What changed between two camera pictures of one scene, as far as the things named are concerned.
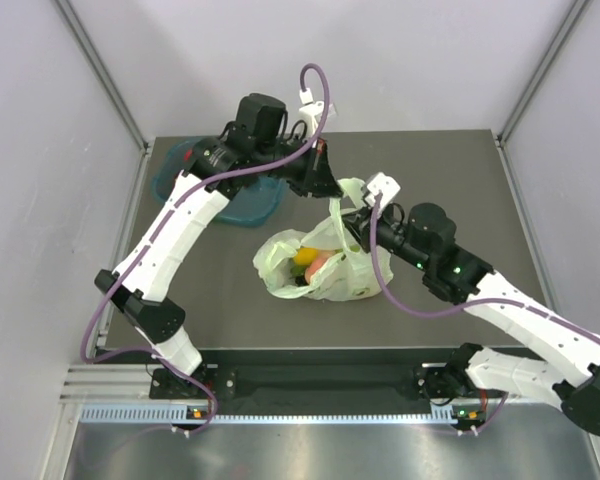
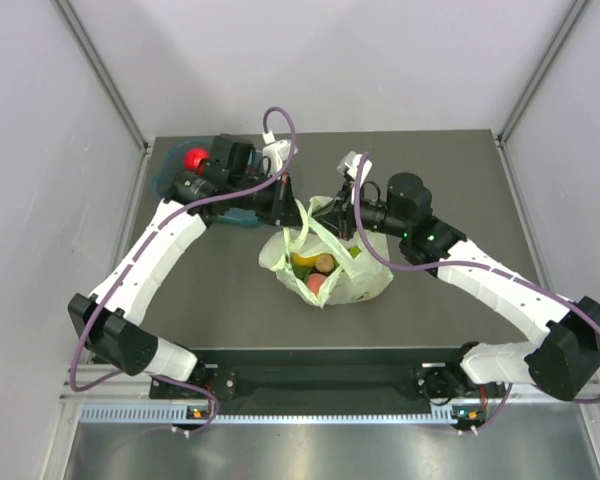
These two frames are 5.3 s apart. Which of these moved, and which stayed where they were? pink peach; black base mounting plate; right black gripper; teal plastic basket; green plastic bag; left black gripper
Moved: pink peach; right black gripper; green plastic bag; left black gripper
Stayed: teal plastic basket; black base mounting plate
